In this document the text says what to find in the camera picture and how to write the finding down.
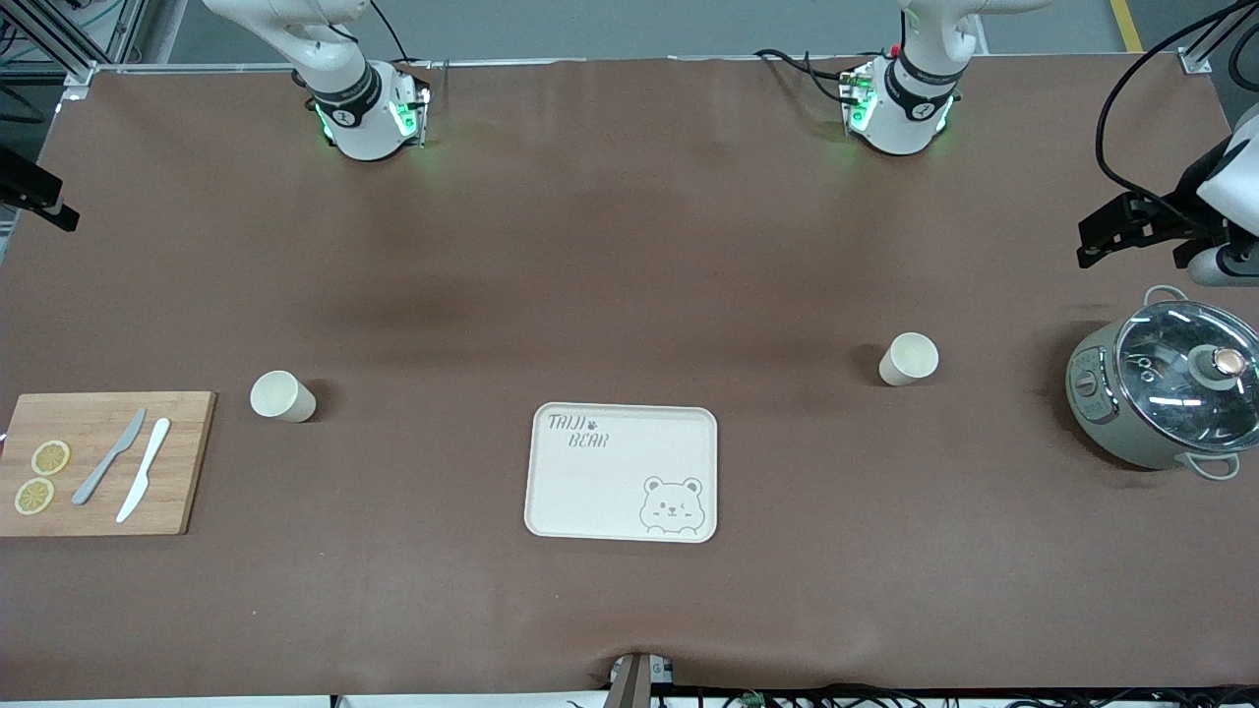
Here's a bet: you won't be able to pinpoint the brown table cover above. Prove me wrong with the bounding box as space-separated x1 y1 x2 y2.
0 54 1259 701

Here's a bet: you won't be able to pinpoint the black base cables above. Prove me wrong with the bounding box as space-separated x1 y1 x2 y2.
752 47 859 105

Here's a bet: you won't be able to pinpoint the glass pot lid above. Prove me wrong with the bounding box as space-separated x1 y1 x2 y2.
1114 300 1259 455

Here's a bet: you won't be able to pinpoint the grey-green electric cooking pot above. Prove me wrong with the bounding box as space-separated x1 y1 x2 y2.
1065 285 1259 483

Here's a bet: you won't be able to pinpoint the bamboo cutting board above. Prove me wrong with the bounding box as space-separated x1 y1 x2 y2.
0 391 217 538

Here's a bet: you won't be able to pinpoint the white plastic knife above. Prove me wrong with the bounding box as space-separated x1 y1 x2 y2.
116 418 172 524

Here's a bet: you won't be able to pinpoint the cream bear print tray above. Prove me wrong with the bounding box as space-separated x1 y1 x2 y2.
523 402 719 544

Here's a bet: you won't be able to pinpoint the white IKEA cup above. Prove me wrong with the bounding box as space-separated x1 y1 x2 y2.
878 332 940 387
250 370 318 424

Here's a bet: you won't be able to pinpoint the aluminium frame strut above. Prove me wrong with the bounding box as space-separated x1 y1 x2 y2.
0 0 149 99
1180 0 1259 76

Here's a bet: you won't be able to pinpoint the table edge camera bracket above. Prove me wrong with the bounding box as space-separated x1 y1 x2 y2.
608 651 676 708

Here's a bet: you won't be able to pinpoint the grey plastic knife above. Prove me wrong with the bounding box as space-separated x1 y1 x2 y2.
72 407 148 506

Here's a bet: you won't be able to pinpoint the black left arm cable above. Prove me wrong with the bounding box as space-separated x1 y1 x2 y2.
1094 0 1259 232

